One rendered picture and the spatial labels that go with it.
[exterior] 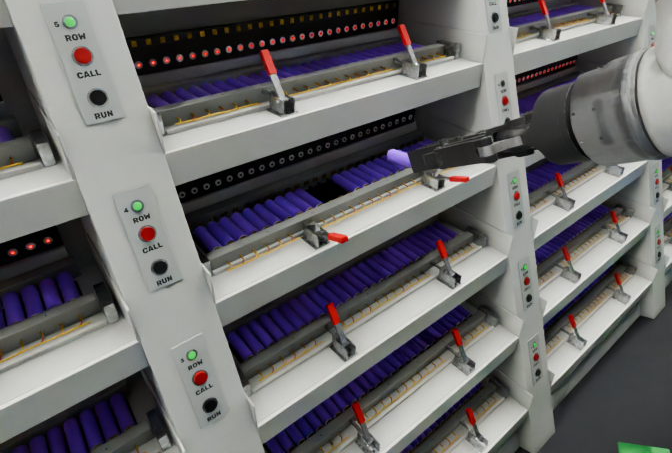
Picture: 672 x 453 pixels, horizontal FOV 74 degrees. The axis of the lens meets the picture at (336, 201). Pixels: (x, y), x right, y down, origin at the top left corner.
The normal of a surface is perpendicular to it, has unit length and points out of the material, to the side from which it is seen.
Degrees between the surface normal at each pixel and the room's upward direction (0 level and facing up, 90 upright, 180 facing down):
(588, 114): 90
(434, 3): 90
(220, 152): 110
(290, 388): 20
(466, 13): 90
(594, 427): 0
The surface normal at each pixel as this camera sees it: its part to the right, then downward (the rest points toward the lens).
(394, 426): -0.01, -0.85
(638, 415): -0.22, -0.94
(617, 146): -0.52, 0.76
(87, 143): 0.58, 0.10
